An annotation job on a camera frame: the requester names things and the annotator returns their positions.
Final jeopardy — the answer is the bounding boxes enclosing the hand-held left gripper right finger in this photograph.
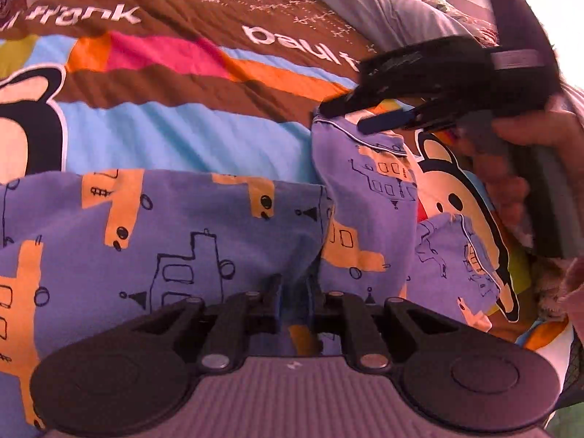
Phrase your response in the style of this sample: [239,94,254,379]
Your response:
[310,278,461,370]

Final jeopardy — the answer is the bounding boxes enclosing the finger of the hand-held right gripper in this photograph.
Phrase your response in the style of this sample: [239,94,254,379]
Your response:
[318,36,493,117]
[357,100,461,135]

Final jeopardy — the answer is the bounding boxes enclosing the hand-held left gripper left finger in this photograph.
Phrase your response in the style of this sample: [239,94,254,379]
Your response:
[134,276,284,371]

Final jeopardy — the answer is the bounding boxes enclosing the blue printed pants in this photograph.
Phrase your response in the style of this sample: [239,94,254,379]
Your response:
[0,112,521,438]

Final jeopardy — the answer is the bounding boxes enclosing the person's right hand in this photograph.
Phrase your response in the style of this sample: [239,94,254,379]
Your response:
[465,109,584,247]

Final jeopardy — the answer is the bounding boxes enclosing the colourful printed blanket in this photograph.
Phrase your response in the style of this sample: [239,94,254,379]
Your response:
[0,0,576,438]

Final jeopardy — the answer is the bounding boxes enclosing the pink cloth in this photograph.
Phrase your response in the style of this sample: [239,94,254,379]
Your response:
[563,255,584,361]

